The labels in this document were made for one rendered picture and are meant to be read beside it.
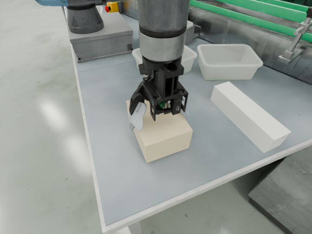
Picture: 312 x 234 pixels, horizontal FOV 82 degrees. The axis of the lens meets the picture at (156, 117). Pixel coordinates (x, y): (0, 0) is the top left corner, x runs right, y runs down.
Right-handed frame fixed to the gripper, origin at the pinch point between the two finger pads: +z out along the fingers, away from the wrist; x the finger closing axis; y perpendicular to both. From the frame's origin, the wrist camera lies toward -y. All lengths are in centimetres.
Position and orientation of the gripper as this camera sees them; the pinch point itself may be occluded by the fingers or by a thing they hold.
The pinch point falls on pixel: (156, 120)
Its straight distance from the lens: 47.9
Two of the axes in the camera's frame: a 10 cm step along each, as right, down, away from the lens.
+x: 9.3, -2.7, 2.5
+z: 0.0, 6.7, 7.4
